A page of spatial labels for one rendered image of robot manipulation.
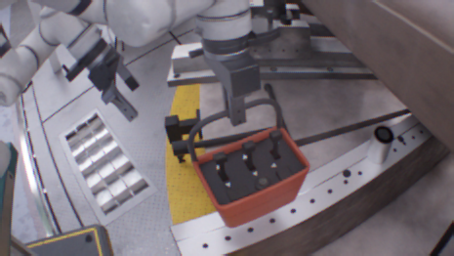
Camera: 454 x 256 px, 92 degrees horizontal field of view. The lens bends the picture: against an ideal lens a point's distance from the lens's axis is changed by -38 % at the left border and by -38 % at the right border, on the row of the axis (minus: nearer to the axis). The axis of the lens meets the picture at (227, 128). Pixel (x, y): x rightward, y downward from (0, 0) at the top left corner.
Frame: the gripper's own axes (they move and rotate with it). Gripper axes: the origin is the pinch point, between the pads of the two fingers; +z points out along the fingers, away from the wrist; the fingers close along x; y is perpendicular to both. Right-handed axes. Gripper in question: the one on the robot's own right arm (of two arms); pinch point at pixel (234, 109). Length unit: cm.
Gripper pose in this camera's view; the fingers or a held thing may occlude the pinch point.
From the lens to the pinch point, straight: 61.2
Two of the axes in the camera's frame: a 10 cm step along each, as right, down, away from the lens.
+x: 3.9, 6.2, -6.8
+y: -9.1, 3.4, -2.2
